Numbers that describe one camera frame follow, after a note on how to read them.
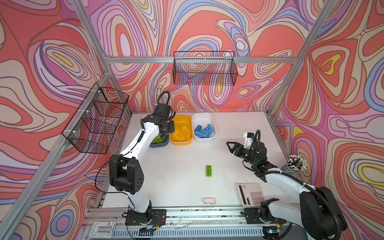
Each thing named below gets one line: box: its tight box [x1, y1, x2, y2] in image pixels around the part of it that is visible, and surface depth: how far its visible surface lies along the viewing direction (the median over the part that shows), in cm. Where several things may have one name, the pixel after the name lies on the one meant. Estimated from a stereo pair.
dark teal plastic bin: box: [149, 134, 169, 148], surface depth 100 cm
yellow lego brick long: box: [171, 132, 179, 142], surface depth 104 cm
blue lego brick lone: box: [194, 129, 208, 138], surface depth 106 cm
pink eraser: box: [203, 198, 216, 205], surface depth 78 cm
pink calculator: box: [236, 182, 265, 207], surface depth 80 cm
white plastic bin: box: [192, 112, 217, 140], surface depth 113 cm
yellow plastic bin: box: [169, 115, 193, 146], surface depth 107 cm
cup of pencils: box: [281, 154, 308, 172], surface depth 76 cm
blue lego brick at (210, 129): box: [207, 124, 214, 135], surface depth 107 cm
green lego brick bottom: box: [205, 165, 212, 177], surface depth 90 cm
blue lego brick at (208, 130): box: [204, 124, 212, 137], surface depth 107 cm
